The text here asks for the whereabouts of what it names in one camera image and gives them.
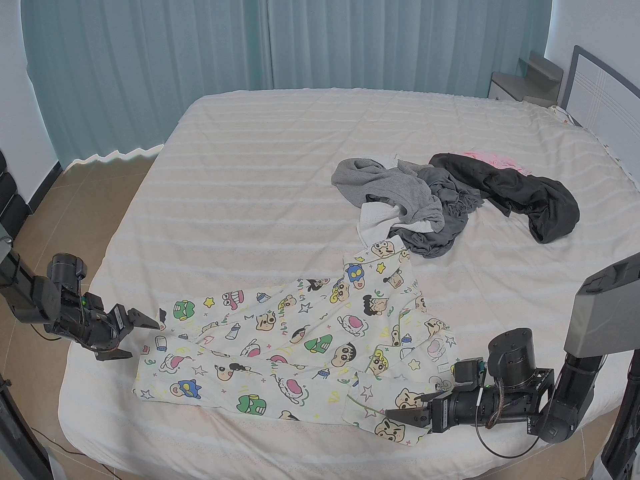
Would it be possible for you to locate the black garment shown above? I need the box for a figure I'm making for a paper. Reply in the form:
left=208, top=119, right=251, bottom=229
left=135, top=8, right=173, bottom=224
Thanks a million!
left=429, top=153, right=581, bottom=245

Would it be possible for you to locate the black padded bench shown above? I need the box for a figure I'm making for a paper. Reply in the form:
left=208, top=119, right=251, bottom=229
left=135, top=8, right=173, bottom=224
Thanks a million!
left=0, top=150, right=33, bottom=239

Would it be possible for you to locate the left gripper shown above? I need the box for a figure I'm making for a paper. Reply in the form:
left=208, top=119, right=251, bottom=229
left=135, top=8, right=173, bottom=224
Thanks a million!
left=82, top=304, right=165, bottom=363

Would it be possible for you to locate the grey bedside table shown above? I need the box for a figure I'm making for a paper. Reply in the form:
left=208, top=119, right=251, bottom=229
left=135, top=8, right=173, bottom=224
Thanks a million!
left=489, top=50, right=565, bottom=106

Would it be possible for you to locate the blue-green curtain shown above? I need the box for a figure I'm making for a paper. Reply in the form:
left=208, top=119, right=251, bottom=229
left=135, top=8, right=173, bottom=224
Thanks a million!
left=19, top=0, right=273, bottom=166
left=266, top=0, right=553, bottom=100

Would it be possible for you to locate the white garment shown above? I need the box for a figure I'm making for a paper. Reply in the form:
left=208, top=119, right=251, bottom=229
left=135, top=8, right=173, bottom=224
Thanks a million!
left=357, top=203, right=436, bottom=244

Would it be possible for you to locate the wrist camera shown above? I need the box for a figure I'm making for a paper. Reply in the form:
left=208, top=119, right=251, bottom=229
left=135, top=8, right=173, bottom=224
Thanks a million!
left=79, top=292, right=107, bottom=320
left=452, top=359, right=488, bottom=390

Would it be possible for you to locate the black cable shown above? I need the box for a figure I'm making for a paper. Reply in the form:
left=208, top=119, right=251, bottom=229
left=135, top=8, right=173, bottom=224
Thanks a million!
left=474, top=424, right=533, bottom=460

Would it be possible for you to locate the bed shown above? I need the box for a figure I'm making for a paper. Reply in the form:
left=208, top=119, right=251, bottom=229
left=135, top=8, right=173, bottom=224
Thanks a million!
left=57, top=45, right=640, bottom=480

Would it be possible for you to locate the white printed pyjama top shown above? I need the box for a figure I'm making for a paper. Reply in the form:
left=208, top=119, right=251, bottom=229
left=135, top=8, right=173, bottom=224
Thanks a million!
left=132, top=234, right=458, bottom=448

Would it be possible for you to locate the light grey knit garment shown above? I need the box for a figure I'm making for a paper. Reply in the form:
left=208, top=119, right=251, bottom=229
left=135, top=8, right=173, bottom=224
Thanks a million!
left=331, top=158, right=446, bottom=236

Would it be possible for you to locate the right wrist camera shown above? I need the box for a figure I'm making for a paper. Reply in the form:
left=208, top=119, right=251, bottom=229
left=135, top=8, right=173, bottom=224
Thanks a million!
left=452, top=359, right=488, bottom=390

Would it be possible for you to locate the dark grey garment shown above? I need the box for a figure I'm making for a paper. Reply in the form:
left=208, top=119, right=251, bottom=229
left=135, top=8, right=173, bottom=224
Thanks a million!
left=400, top=160, right=488, bottom=260

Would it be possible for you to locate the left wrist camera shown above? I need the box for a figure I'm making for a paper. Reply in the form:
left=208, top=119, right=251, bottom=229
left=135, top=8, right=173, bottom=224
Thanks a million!
left=79, top=292, right=107, bottom=320

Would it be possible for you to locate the pink garment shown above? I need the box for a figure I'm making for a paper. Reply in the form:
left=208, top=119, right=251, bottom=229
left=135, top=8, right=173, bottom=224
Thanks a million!
left=462, top=150, right=533, bottom=176

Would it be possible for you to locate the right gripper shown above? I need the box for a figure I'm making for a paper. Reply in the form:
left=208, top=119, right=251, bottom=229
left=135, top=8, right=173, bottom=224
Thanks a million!
left=384, top=387, right=485, bottom=433

